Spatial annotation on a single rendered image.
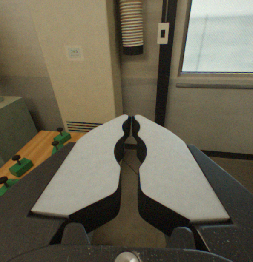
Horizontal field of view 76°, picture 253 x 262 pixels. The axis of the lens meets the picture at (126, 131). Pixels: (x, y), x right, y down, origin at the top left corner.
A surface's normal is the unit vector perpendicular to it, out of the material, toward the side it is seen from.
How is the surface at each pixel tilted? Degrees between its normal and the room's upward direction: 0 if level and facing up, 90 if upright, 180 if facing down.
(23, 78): 90
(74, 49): 90
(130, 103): 90
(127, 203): 0
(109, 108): 90
